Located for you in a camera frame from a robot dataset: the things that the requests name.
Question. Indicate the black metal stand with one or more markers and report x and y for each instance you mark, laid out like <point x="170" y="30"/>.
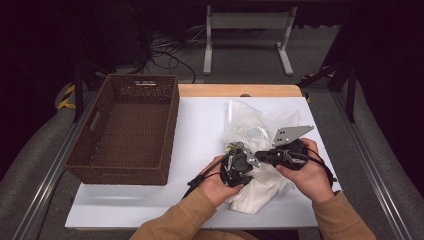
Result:
<point x="79" y="93"/>
<point x="351" y="93"/>

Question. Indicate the person's right hand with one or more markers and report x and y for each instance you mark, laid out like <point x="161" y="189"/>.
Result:
<point x="313" y="180"/>

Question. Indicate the white mesh laundry bag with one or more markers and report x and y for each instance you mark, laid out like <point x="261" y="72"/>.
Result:
<point x="246" y="116"/>

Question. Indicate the aluminium rail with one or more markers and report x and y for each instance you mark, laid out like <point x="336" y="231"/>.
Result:
<point x="383" y="193"/>
<point x="50" y="173"/>

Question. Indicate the person's left hand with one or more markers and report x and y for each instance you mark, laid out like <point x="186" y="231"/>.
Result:
<point x="216" y="186"/>

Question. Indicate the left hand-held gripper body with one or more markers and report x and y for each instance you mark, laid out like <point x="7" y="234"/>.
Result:
<point x="238" y="165"/>

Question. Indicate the person's tan clothing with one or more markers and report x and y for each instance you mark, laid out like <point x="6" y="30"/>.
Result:
<point x="226" y="236"/>

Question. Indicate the yellow black hazard tape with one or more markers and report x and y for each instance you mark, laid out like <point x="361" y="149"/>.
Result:
<point x="68" y="92"/>
<point x="316" y="74"/>

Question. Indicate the white metal stand frame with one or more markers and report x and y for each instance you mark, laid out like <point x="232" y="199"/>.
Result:
<point x="250" y="20"/>

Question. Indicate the brown wicker basket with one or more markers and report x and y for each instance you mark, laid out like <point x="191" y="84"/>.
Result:
<point x="133" y="133"/>

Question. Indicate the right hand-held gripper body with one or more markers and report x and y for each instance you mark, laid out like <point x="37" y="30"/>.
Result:
<point x="286" y="156"/>

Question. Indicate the white table board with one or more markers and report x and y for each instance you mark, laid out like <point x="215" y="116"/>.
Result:
<point x="200" y="133"/>

